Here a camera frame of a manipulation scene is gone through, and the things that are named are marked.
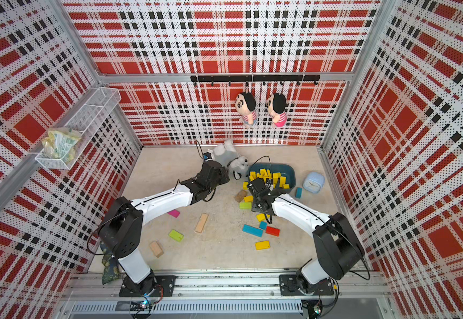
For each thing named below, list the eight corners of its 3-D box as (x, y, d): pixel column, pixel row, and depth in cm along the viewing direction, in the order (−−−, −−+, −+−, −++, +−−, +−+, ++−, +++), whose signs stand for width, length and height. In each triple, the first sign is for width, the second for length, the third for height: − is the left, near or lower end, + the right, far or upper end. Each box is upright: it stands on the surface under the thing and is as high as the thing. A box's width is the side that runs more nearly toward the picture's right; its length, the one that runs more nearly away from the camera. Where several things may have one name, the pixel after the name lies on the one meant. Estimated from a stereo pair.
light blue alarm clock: (301, 190, 103) (305, 181, 97) (304, 179, 108) (307, 169, 101) (318, 195, 101) (323, 186, 95) (320, 183, 106) (325, 174, 99)
